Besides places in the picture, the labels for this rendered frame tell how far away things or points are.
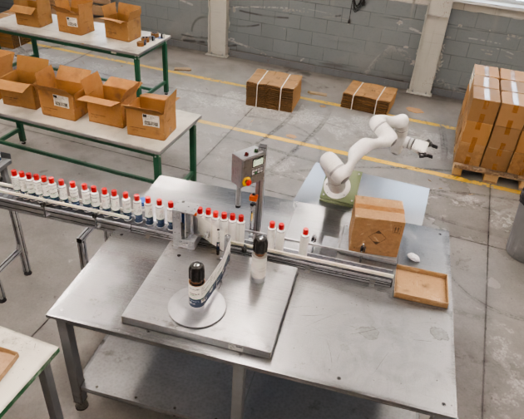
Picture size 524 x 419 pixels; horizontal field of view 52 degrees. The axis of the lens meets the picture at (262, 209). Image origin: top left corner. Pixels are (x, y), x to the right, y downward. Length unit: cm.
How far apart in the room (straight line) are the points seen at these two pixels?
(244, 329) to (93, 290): 89
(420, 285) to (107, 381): 195
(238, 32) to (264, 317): 651
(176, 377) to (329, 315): 105
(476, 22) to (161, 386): 632
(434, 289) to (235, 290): 117
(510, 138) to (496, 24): 234
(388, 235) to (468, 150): 300
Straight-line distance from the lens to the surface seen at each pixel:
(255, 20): 873
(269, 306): 297
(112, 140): 475
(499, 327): 459
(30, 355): 298
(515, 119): 613
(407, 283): 335
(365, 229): 336
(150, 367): 356
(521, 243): 522
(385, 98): 746
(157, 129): 468
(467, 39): 819
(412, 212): 399
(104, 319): 302
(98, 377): 356
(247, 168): 308
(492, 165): 633
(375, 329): 303
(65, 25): 748
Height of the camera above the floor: 297
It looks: 35 degrees down
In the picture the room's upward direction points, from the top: 4 degrees clockwise
